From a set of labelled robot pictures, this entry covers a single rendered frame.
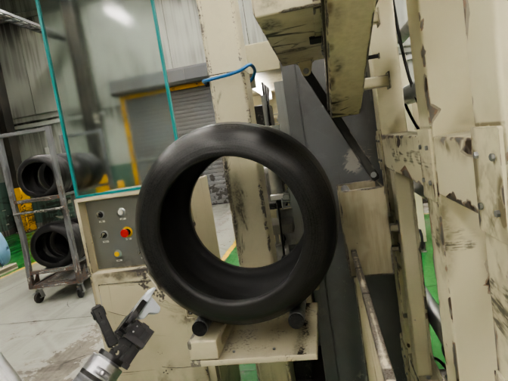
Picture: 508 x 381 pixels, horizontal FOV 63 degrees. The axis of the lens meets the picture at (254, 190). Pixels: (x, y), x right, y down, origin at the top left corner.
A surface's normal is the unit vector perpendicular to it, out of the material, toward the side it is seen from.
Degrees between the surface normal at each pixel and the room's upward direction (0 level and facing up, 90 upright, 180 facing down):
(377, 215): 90
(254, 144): 80
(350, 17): 162
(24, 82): 90
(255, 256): 90
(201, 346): 90
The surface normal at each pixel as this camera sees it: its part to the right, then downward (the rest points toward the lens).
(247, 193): -0.15, 0.14
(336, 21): 0.10, 0.97
